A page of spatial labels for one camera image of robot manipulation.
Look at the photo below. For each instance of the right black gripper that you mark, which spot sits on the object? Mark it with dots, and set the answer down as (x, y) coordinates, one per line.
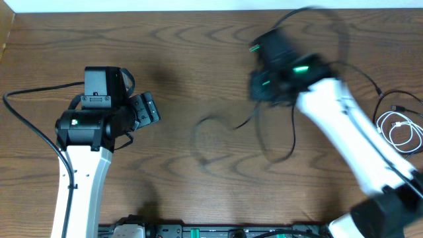
(258, 91)

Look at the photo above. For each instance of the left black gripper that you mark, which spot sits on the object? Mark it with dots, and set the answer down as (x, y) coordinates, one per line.
(148, 111)

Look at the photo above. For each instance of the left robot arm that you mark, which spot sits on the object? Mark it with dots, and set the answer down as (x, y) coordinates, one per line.
(86, 134)

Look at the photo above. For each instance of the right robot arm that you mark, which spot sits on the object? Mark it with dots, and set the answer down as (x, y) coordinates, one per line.
(393, 185)

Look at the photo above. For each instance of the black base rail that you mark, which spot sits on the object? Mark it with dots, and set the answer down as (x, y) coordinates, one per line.
(138, 226)

